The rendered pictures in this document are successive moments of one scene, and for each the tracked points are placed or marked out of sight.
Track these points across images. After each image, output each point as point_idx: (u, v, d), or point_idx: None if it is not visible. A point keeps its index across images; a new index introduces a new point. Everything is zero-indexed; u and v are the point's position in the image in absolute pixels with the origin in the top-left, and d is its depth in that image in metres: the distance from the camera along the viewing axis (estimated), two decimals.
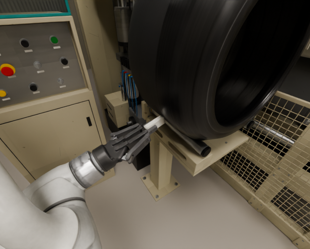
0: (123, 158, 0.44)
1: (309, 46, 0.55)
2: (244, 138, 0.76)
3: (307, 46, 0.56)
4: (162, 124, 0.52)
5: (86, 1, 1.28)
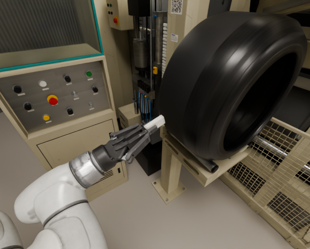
0: (123, 158, 0.44)
1: (242, 151, 0.80)
2: (244, 154, 0.93)
3: (241, 150, 0.81)
4: (162, 124, 0.52)
5: (104, 27, 1.45)
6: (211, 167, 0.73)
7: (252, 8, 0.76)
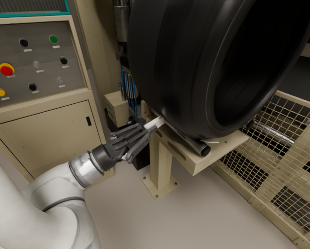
0: (123, 158, 0.44)
1: (212, 143, 0.53)
2: (244, 138, 0.76)
3: (210, 142, 0.53)
4: (162, 124, 0.52)
5: (85, 1, 1.28)
6: (207, 144, 0.57)
7: None
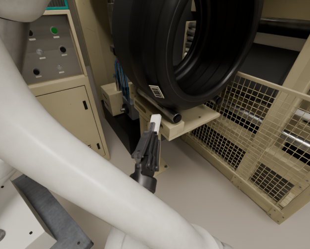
0: (136, 161, 0.41)
1: (158, 88, 0.53)
2: (216, 114, 0.89)
3: (157, 88, 0.54)
4: (158, 116, 0.51)
5: None
6: (179, 114, 0.71)
7: None
